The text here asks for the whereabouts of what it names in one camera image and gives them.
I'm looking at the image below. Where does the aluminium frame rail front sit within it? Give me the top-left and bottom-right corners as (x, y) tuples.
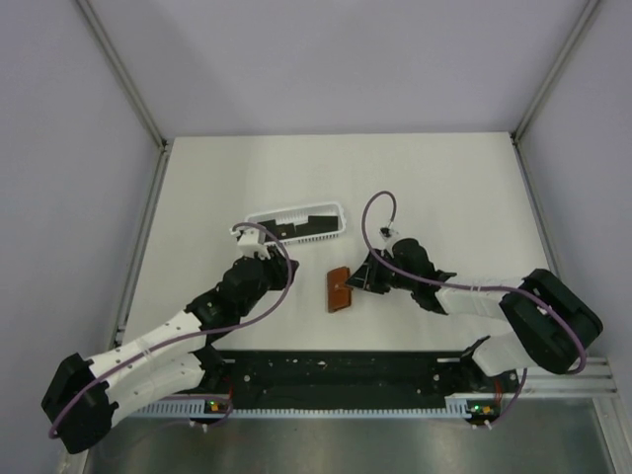
(521, 357), (618, 399)

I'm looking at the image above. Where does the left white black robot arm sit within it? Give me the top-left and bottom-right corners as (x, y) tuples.
(40, 251), (299, 454)

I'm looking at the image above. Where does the white slotted cable duct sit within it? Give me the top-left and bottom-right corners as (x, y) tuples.
(118, 392), (478, 421)

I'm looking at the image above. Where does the left aluminium frame post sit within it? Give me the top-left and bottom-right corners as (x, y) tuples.
(72, 0), (168, 150)

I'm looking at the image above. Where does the white plastic slotted basket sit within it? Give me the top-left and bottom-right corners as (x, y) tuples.
(245, 201), (347, 245)

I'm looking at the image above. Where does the brown leather card holder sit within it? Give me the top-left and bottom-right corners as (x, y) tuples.
(326, 267), (352, 313)

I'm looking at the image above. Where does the black credit card in basket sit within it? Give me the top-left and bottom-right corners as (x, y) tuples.
(306, 215), (339, 234)

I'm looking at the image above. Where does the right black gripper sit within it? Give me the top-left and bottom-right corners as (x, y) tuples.
(346, 248), (417, 294)

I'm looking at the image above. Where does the right aluminium frame post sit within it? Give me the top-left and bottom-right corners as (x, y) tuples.
(511, 0), (604, 147)

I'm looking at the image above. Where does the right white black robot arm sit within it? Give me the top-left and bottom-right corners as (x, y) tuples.
(346, 238), (603, 391)

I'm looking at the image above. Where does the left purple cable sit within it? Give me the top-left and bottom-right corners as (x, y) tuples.
(47, 222), (292, 440)

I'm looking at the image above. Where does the aluminium frame post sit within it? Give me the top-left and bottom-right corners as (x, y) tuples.
(72, 0), (168, 150)
(511, 0), (604, 147)

